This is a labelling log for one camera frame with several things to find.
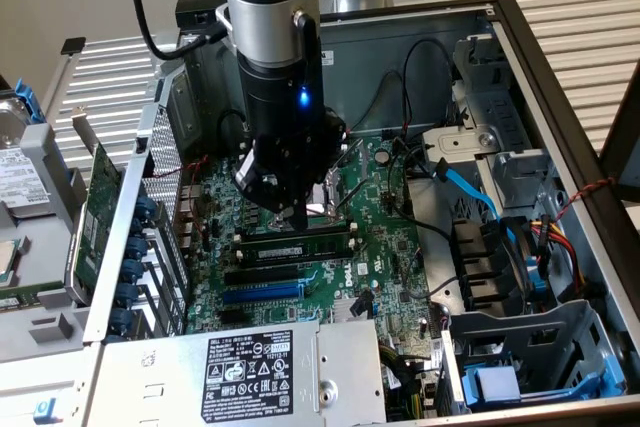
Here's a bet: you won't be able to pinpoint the silver chipset heatsink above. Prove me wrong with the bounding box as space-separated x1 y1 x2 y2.
329 299 362 324

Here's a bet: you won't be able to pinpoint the blue card retention clip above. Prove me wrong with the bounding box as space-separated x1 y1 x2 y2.
134 195 159 228
124 235 150 261
108 307 135 334
121 259 146 284
115 282 141 309

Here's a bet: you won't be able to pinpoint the green RAM stick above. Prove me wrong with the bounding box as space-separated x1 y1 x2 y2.
0 280 66 311
238 235 354 266

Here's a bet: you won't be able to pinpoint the blue release button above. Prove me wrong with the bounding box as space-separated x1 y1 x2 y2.
33 396 59 426

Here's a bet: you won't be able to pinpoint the metal CPU socket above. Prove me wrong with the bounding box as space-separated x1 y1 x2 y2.
305 174 347 229

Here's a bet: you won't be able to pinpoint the grey metal disk bay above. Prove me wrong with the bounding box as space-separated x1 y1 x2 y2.
421 34 556 211

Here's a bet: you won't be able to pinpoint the long black expansion slot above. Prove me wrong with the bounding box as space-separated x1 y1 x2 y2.
223 265 301 287

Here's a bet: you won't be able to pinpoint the black looped wire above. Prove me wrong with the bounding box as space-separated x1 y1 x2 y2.
402 38 457 138

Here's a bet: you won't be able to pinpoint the silver socket cover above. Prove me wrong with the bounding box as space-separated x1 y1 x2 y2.
343 138 372 186

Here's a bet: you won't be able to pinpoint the silver hard disk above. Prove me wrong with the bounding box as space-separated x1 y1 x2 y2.
0 96 54 221

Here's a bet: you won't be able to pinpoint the green graphics card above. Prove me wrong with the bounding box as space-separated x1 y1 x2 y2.
64 105 125 306

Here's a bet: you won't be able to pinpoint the red yellow power wires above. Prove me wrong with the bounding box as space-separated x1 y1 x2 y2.
529 214 589 296

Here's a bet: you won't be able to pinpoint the silver power supply unit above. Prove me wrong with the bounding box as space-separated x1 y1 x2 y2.
84 319 389 427

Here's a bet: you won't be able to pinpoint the blue plastic fan clip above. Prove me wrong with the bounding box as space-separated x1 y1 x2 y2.
527 254 554 311

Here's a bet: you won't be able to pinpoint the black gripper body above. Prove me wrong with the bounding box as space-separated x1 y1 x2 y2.
237 54 349 148

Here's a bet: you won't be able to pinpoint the blue drive tray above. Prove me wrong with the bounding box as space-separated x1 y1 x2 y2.
462 356 626 411

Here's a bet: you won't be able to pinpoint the thin metal locking lever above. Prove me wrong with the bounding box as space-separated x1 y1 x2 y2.
319 175 374 222

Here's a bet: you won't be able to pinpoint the black power supply label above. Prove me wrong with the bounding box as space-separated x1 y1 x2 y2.
200 329 295 424

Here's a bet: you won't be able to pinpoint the thin black wire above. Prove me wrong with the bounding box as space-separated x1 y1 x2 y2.
349 69 409 133

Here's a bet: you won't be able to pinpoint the open metal PC case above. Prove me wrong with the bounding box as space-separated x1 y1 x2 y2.
82 0 640 427

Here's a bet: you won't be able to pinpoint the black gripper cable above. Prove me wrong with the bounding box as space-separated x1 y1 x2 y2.
292 9 324 98

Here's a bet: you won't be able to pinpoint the blue expansion slot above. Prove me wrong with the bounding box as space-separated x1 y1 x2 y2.
222 282 305 306

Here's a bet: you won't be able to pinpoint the power supply wire bundle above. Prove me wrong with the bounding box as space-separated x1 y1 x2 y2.
378 341 436 423

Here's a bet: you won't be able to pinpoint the grey parts rack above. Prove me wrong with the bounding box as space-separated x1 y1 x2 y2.
0 121 94 363

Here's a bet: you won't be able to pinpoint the green Dell motherboard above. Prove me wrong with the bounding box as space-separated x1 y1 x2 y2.
184 134 447 348

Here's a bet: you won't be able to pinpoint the grey metal drive cage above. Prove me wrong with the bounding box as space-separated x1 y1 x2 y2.
439 299 629 416

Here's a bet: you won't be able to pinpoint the black box behind case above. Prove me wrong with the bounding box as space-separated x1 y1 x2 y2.
174 0 226 29

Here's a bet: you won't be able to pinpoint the blue hard disk bracket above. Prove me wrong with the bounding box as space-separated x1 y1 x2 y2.
13 77 47 124

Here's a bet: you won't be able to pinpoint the thin red wire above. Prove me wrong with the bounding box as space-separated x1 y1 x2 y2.
152 155 210 181

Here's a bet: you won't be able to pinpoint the short black expansion slot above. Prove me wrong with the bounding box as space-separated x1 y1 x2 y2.
218 307 247 326

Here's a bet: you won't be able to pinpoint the red black twisted wire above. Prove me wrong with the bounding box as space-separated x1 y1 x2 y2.
553 175 619 222

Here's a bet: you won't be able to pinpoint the dark panel beside case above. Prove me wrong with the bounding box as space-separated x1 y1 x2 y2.
598 60 640 204

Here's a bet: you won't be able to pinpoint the blue SATA wire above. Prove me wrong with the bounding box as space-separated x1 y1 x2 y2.
433 157 519 243

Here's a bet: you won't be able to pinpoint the short black wire loop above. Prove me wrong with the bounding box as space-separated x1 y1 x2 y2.
216 109 250 161

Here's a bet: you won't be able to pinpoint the black case fan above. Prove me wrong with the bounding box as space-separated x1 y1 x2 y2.
449 216 539 316

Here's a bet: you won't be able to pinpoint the silver CPU chip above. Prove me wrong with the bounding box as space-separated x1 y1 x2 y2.
0 238 22 289

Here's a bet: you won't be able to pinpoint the black wire over motherboard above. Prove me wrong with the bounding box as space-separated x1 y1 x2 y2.
387 136 454 243

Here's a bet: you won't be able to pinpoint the black RAM slot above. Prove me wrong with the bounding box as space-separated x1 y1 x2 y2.
238 223 357 246

